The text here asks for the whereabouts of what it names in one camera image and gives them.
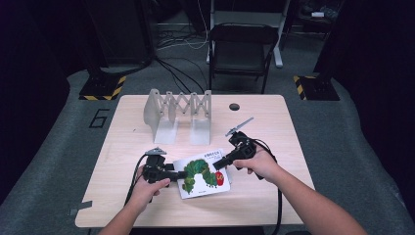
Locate person's right hand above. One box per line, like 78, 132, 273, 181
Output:
233, 146, 281, 184

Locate grey tape strip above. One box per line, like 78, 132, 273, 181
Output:
68, 200, 93, 216

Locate black floor cables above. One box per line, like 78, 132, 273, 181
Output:
155, 28, 209, 95

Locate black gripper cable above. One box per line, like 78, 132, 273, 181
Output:
254, 138, 284, 235
123, 154, 149, 207

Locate striped-edge black stand base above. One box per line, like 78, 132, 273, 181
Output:
78, 72, 127, 102
293, 74, 341, 102

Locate white floor cable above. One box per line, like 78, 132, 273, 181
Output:
156, 0, 210, 51

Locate black folding chair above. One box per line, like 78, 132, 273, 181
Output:
207, 23, 280, 95

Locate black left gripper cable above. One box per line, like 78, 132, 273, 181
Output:
123, 154, 149, 207

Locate dark cabinet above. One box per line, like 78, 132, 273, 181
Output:
82, 0, 155, 68

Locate white expandable book rack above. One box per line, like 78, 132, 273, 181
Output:
143, 88, 212, 146

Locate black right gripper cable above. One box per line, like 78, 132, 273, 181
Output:
254, 138, 284, 235

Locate person's left hand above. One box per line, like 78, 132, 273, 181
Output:
130, 167, 171, 214

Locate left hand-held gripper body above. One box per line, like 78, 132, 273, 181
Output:
142, 147, 169, 184

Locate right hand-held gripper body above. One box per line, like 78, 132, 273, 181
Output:
224, 117, 258, 161

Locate white caterpillar picture book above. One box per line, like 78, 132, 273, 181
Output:
172, 148, 232, 200

